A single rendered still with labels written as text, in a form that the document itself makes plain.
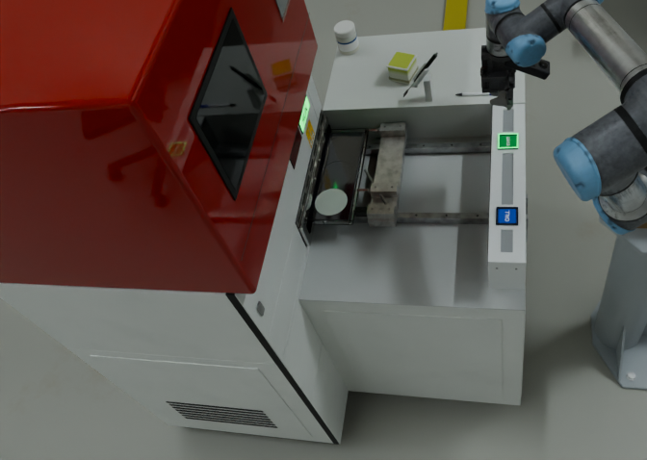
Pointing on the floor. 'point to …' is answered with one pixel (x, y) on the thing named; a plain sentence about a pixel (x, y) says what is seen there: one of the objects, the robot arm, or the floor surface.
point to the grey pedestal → (624, 312)
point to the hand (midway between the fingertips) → (510, 105)
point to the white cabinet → (425, 348)
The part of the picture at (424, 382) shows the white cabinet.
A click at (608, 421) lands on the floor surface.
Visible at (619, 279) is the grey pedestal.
